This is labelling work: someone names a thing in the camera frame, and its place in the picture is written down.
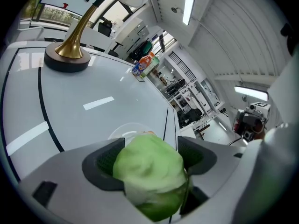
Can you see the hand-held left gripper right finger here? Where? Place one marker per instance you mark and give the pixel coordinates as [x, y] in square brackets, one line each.
[219, 171]

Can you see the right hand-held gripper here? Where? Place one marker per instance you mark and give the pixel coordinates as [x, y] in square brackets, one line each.
[261, 108]

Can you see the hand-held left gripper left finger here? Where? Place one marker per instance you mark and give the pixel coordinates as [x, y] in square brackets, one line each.
[70, 171]

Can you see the green lettuce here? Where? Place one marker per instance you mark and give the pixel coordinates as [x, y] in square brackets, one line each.
[149, 171]

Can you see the clear glass plate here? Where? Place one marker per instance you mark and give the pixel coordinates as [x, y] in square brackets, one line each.
[130, 127]

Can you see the white ceiling light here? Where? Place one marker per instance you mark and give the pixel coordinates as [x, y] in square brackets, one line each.
[189, 6]
[251, 93]

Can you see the person in white clothing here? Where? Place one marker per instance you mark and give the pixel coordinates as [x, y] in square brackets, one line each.
[285, 90]

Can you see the black gaming chair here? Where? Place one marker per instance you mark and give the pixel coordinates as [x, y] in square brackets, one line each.
[192, 115]

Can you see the white shelving unit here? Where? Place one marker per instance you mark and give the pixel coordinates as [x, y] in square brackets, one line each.
[187, 92]

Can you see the black railing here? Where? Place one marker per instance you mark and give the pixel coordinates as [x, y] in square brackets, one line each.
[182, 64]

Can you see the green drink bottle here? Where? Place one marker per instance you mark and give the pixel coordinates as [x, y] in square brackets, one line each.
[154, 63]

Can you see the white table lamp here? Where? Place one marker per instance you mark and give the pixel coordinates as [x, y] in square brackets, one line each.
[70, 48]

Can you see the orange drink bottle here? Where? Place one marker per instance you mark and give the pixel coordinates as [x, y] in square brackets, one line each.
[142, 65]

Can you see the green hanging garment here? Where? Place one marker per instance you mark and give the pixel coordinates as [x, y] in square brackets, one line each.
[147, 46]

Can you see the grey lockers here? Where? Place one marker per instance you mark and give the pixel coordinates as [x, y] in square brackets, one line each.
[137, 31]

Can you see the black office chair with headrest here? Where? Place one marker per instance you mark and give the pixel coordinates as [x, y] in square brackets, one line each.
[104, 28]

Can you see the black framed window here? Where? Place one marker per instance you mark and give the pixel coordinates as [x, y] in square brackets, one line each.
[53, 14]

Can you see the red whiteboard magnet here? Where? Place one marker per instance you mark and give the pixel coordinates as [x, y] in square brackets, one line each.
[65, 5]

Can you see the black head-mounted camera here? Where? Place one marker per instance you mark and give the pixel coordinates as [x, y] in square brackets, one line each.
[287, 31]

